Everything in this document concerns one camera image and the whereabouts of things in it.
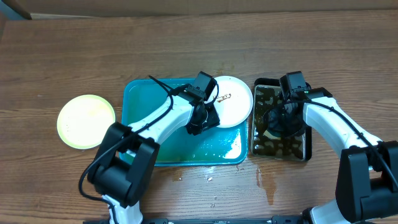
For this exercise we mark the yellow plate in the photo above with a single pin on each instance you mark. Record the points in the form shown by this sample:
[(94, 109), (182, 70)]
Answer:
[(84, 120)]

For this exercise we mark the pink plate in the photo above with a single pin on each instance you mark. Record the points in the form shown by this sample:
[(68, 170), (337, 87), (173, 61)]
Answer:
[(233, 101)]

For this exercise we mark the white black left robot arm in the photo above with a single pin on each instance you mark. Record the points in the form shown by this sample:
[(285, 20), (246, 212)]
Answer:
[(125, 160)]

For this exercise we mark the teal plastic tray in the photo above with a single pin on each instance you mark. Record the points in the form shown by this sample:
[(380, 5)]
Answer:
[(213, 147)]

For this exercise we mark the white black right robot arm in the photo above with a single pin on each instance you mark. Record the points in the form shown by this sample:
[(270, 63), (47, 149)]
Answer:
[(366, 187)]

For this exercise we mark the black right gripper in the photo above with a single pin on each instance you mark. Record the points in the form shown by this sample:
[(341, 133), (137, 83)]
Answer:
[(277, 128)]

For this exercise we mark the green yellow sponge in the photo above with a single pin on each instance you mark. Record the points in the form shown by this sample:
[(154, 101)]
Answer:
[(272, 134)]

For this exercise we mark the black water basin tray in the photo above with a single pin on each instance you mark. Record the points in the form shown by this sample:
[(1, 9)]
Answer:
[(266, 95)]

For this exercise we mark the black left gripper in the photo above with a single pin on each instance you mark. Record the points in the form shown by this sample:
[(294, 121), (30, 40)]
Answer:
[(214, 120)]

